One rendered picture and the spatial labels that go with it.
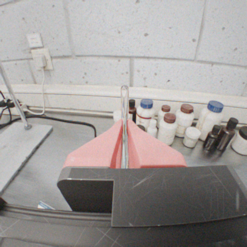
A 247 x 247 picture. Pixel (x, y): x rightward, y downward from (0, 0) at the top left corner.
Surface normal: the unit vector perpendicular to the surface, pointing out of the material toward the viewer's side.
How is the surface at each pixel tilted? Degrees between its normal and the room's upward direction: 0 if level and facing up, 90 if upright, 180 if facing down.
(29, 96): 90
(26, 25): 90
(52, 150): 0
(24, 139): 0
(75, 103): 90
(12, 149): 0
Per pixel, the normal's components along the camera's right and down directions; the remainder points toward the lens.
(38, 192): -0.01, -0.79
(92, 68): -0.16, 0.60
